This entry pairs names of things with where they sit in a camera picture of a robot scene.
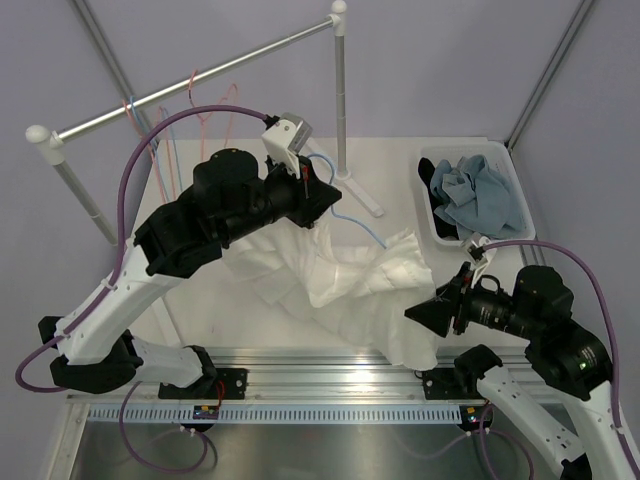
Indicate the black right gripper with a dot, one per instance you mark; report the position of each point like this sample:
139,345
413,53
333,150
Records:
453,297

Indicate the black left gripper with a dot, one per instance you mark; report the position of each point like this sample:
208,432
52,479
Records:
311,195

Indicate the white shirt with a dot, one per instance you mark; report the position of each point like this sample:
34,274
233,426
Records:
359,293

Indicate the black skirt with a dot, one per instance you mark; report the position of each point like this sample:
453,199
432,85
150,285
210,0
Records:
444,230

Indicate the light blue denim shirt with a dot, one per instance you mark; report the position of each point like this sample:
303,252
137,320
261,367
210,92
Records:
476,198

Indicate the blue hanger with denim shirt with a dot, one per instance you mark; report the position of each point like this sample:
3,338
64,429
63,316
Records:
167,154

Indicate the pink wire hanger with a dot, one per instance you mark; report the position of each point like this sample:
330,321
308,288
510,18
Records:
141,131

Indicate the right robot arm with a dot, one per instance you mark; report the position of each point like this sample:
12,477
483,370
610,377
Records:
570,360

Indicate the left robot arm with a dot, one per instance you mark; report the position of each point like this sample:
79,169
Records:
227,201

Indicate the white plastic basket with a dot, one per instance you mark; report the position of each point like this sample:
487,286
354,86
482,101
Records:
498,158

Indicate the silver clothes rack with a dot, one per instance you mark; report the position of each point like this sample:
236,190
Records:
50,143

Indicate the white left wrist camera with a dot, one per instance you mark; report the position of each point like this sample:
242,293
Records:
284,140

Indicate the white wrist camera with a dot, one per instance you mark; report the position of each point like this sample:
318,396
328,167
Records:
284,140
475,248

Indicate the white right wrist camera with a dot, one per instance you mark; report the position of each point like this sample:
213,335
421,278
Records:
475,248

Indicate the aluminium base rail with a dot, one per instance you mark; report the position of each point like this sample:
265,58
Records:
348,375

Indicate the white slotted cable duct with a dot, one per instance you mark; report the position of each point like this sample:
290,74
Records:
280,414

